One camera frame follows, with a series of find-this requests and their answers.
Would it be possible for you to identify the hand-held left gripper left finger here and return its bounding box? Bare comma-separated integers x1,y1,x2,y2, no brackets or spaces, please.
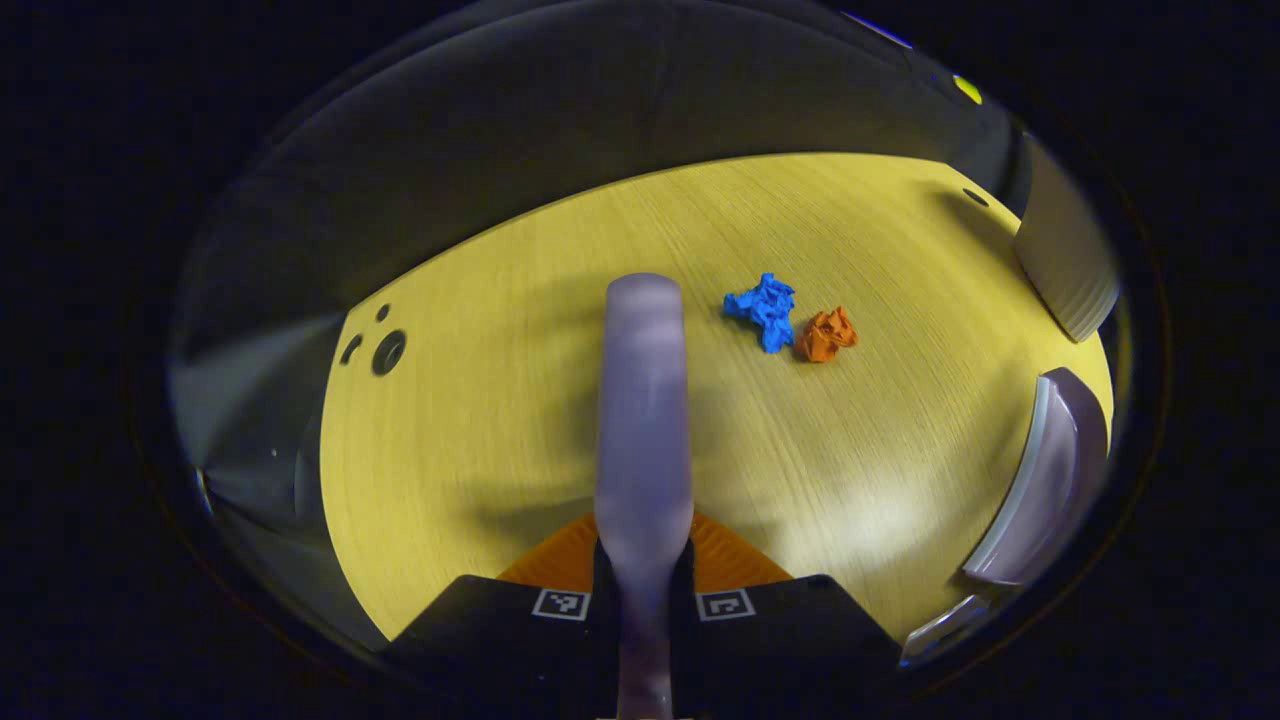
385,512,617,703

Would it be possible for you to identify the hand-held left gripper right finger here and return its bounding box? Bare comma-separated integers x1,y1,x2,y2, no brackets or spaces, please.
673,510,903,707

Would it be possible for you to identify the orange paper ball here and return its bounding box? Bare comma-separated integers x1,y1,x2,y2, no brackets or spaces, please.
795,306,859,363

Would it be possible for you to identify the lavender plastic dustpan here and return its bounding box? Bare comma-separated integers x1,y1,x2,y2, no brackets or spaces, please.
962,367,1111,588

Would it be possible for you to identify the blue paper ball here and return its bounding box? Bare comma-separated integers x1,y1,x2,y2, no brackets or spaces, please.
722,272,798,354

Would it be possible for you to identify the white ribbed garbage bin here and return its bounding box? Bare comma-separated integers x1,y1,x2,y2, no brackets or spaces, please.
1012,130,1121,344

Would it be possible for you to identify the wooden desktop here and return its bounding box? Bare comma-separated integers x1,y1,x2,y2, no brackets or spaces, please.
320,152,1116,651

